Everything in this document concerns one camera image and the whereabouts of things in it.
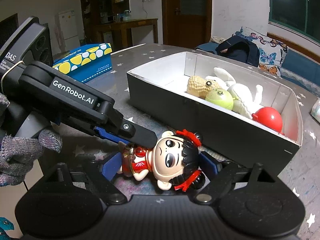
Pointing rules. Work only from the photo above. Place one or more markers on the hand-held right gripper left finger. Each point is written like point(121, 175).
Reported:
point(111, 166)

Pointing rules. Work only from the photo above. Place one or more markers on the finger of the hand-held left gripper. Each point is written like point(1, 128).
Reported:
point(107, 135)
point(140, 135)

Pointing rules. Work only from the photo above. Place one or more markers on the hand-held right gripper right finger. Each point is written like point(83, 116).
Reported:
point(211, 166)

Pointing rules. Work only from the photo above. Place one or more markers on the red dress doll figure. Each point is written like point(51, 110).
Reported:
point(170, 155)

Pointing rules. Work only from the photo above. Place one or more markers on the grey cardboard box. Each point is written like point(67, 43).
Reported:
point(162, 97)

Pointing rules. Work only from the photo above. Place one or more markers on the green round face toy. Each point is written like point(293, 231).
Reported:
point(220, 98)

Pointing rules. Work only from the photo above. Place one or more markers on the red apple toy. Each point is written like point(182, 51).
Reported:
point(268, 118)

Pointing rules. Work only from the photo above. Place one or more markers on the beige peanut toy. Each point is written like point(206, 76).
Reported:
point(197, 86)

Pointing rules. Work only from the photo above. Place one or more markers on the white plush rabbit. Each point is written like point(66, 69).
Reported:
point(242, 92)

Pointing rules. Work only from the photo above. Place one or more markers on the person's left hand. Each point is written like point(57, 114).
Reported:
point(15, 160)

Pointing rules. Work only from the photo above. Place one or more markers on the blue dotted tissue box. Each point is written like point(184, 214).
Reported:
point(82, 65)

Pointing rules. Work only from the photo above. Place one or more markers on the white refrigerator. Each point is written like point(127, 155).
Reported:
point(68, 27)

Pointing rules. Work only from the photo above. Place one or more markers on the star print table cover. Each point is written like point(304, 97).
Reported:
point(150, 60)

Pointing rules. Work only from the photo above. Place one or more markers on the wooden side table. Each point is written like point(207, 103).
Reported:
point(130, 26)

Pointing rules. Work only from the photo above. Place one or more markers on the glass jar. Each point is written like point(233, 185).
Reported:
point(127, 15)

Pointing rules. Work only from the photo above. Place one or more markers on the white pink tissue pack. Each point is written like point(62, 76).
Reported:
point(316, 110)

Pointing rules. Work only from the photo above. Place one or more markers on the dark blue backpack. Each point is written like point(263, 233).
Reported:
point(237, 50)

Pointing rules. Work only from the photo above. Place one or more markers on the teal toy dinosaur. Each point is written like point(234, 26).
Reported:
point(6, 227)

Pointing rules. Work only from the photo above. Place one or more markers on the beige cloth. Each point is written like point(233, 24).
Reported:
point(218, 40)

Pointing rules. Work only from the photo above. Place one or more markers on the butterfly print pillow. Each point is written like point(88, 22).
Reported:
point(270, 50)

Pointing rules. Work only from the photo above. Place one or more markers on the brown wooden door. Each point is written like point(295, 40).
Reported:
point(187, 12)

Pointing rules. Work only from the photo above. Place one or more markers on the blue sofa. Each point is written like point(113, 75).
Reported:
point(300, 65)

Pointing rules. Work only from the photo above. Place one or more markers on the green framed window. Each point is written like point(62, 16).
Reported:
point(295, 2)

